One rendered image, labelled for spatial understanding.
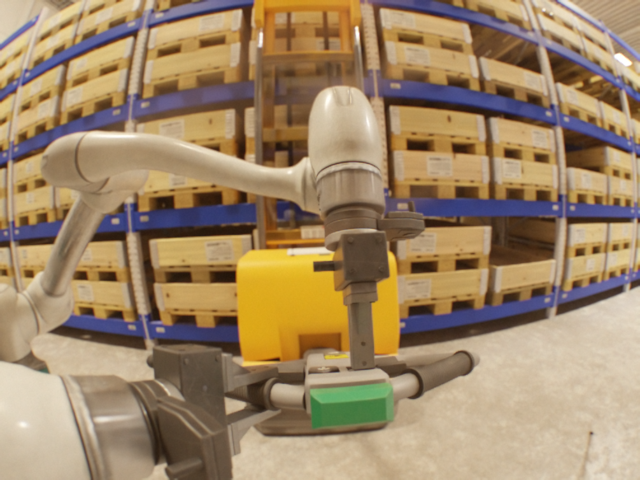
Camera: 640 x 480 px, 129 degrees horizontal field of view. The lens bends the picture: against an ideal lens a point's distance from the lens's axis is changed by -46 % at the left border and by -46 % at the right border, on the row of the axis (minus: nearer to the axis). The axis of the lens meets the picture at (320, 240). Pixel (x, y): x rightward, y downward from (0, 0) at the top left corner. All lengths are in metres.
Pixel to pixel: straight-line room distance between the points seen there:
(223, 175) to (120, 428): 0.42
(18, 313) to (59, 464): 0.86
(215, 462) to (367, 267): 0.22
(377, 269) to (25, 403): 0.31
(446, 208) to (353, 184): 1.86
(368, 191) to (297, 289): 1.08
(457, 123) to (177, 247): 2.29
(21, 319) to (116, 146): 0.69
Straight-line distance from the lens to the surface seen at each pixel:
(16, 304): 1.04
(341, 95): 0.42
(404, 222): 0.35
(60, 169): 0.63
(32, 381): 0.22
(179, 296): 2.24
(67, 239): 0.88
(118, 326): 2.74
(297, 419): 1.49
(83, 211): 0.81
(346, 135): 0.37
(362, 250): 0.29
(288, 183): 0.52
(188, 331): 2.35
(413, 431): 1.63
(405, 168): 2.06
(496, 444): 1.64
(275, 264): 1.41
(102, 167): 0.56
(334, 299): 1.39
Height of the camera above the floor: 1.16
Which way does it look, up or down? 7 degrees down
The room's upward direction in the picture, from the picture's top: 2 degrees counter-clockwise
